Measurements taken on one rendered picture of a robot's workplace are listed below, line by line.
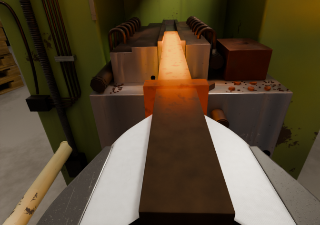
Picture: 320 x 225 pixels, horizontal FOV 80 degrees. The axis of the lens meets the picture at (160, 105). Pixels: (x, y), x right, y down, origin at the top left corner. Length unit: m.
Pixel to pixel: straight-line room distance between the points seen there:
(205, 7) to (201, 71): 0.50
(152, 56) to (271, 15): 0.32
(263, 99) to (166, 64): 0.25
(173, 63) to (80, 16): 0.40
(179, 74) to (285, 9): 0.45
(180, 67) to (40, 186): 0.54
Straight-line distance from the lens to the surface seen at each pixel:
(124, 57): 0.41
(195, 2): 0.87
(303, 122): 0.77
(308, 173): 1.72
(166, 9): 0.87
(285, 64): 0.63
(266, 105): 0.42
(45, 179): 0.66
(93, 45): 0.57
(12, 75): 3.45
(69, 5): 0.58
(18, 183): 1.71
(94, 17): 0.55
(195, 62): 0.40
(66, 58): 0.59
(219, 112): 0.38
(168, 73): 0.18
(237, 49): 0.42
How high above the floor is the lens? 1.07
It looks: 29 degrees down
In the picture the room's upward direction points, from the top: 2 degrees counter-clockwise
